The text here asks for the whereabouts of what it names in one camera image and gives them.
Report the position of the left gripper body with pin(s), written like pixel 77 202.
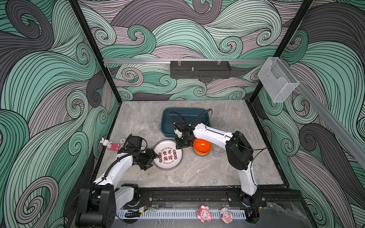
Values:
pixel 145 158

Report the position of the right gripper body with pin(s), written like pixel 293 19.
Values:
pixel 182 141

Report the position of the white plate red characters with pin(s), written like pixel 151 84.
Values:
pixel 168 156

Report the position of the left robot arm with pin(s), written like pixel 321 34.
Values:
pixel 98 202

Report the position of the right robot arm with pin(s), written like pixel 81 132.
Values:
pixel 239 153

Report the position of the teal plastic bin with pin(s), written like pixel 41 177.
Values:
pixel 188 117

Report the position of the orange top bowl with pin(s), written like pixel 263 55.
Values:
pixel 202 145

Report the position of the yellow middle bowl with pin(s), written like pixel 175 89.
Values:
pixel 197 152

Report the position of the pink tag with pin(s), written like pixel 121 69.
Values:
pixel 114 147

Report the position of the clear glass left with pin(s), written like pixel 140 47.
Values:
pixel 154 125

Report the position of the clear glass right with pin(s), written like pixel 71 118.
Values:
pixel 217 123

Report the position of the clear glass near bowls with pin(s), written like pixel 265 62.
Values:
pixel 218 149

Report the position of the white rabbit figurine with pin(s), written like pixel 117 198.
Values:
pixel 106 142

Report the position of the pink flower toy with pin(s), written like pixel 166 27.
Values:
pixel 204 214

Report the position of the pink white doll toy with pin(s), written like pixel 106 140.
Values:
pixel 226 216

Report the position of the white slotted cable duct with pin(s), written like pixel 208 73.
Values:
pixel 181 214

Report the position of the aluminium rail back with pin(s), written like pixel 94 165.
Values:
pixel 167 61

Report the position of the aluminium rail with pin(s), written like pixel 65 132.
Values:
pixel 315 93
pixel 167 61

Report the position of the clear acrylic wall holder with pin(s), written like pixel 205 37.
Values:
pixel 278 79

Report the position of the aluminium rail right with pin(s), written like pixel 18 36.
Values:
pixel 315 93

